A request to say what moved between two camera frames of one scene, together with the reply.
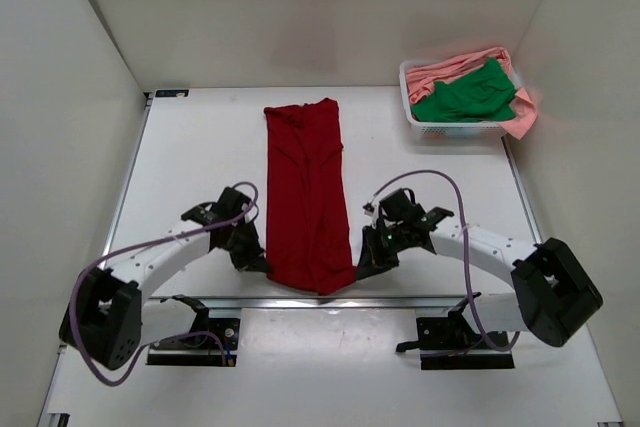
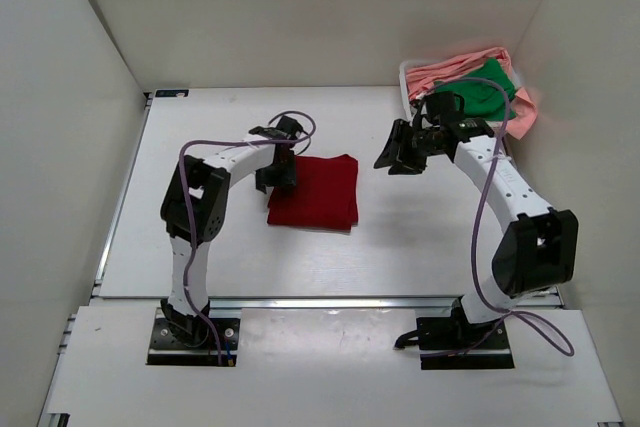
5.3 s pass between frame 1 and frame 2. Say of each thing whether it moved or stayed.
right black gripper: moved
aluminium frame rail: stayed
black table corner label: stayed
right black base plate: stayed
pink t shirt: stayed
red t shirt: moved
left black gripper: moved
